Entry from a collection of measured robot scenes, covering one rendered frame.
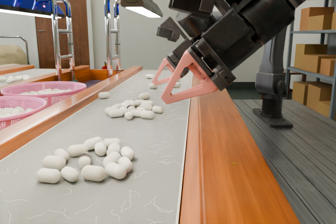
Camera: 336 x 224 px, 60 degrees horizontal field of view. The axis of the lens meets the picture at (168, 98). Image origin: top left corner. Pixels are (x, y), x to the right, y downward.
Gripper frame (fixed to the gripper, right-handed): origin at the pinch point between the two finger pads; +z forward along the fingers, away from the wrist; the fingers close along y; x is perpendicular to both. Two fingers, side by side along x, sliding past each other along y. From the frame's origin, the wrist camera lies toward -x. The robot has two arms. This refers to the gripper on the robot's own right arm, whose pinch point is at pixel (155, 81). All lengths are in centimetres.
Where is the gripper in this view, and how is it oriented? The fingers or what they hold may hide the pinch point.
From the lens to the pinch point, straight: 79.7
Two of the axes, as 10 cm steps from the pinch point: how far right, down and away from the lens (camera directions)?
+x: 6.4, 7.6, 1.0
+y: -0.9, 2.1, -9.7
